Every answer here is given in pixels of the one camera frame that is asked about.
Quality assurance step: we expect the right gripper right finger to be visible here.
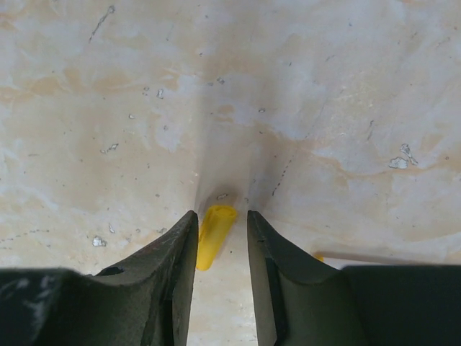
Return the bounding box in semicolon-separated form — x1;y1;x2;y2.
247;210;364;345

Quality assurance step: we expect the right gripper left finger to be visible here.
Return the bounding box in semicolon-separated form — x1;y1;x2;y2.
89;210;198;345

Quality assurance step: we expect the yellow pen cap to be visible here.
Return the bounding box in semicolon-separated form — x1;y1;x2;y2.
196;205;238;271

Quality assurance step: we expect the white pen yellow end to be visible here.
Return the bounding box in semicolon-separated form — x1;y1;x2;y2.
313;251;460;268

